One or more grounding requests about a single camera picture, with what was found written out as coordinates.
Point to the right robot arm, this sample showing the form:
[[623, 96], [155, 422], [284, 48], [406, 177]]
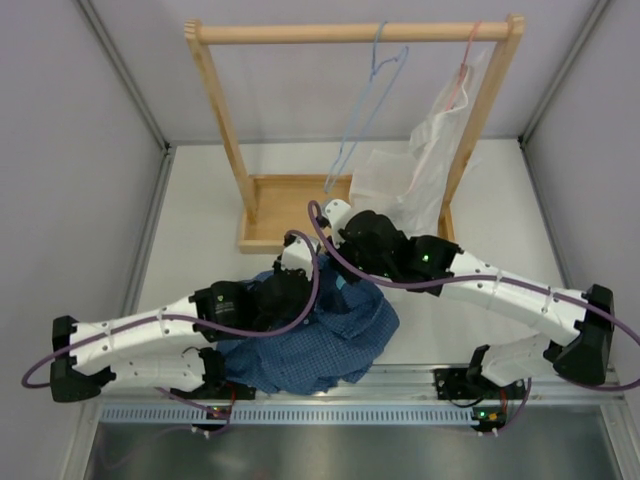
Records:
[[571, 336]]

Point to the grey slotted cable duct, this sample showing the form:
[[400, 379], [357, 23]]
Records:
[[253, 414]]

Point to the aluminium frame post right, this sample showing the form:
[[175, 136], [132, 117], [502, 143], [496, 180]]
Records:
[[588, 25]]

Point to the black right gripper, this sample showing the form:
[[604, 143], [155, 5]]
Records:
[[343, 239]]

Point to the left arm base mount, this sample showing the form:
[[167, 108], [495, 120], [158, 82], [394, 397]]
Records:
[[220, 385]]

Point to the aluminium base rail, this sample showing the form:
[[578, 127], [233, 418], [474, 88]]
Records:
[[414, 384]]

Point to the aluminium frame post left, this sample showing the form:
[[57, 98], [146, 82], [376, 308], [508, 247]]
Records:
[[101, 34]]

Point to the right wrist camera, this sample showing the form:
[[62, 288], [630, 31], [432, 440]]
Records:
[[334, 215]]

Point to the wooden clothes rack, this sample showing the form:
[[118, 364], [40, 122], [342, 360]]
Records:
[[273, 203]]

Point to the blue checked shirt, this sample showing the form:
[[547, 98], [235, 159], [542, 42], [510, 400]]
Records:
[[347, 330]]

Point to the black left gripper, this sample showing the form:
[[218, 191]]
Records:
[[306, 310]]

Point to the pink wire hanger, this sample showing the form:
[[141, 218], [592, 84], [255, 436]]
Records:
[[463, 66]]

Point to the blue wire hanger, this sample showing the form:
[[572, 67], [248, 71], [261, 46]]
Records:
[[365, 110]]

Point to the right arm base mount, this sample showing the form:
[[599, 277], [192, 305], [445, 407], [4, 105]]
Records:
[[466, 387]]

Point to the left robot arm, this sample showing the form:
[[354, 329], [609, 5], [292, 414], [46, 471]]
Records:
[[173, 347]]

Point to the aluminium frame post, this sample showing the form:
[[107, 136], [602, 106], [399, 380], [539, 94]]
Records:
[[588, 25], [101, 34]]

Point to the white shirt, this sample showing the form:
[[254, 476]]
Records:
[[408, 187]]

